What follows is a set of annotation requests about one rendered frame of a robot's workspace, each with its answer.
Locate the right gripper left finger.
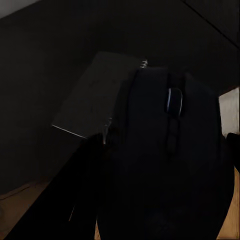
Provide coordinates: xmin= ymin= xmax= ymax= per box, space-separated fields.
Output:
xmin=4 ymin=133 xmax=104 ymax=240

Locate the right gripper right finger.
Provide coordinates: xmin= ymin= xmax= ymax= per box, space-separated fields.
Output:
xmin=226 ymin=133 xmax=240 ymax=173

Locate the mouse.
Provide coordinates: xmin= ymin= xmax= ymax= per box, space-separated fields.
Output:
xmin=96 ymin=67 xmax=235 ymax=240

